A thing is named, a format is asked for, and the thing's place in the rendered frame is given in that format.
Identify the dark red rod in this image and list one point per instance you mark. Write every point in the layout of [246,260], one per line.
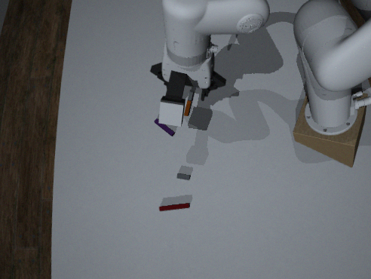
[174,207]

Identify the orange rod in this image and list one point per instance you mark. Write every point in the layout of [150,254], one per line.
[187,108]

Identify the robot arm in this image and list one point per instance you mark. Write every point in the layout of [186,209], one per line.
[335,54]

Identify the grey rectangular bar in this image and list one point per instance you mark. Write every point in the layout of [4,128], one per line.
[182,176]
[190,95]

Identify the purple rod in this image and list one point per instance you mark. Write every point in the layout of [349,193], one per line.
[164,127]

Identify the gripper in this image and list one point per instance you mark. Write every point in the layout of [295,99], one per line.
[200,75]

